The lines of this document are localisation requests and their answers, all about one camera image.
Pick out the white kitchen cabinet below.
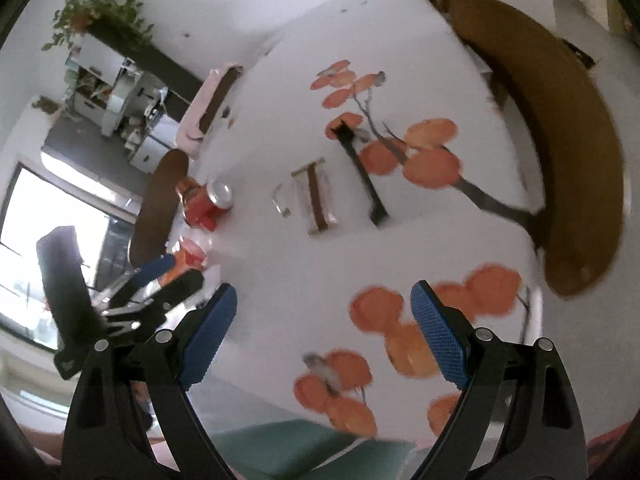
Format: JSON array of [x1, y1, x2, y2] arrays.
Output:
[[64, 35, 189, 174]]

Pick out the black disposable razor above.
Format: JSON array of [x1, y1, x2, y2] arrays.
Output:
[[332, 122, 388, 228]]

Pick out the clear wrapper brown strip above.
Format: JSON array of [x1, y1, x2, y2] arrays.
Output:
[[271, 157, 337, 236]]

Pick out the red can upright-lying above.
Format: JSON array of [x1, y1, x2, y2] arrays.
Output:
[[175, 177, 205, 210]]

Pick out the orange label plastic bottle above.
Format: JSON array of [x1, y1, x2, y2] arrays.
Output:
[[164, 228, 214, 283]]

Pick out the red can gold lettering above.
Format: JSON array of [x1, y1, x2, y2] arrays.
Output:
[[183, 179, 234, 232]]

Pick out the wooden chair near right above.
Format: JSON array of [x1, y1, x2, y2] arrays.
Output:
[[449, 0, 626, 298]]

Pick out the potted green plant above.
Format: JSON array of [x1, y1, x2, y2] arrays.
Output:
[[40, 0, 155, 52]]

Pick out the green trouser legs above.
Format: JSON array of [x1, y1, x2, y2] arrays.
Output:
[[209, 419, 413, 479]]

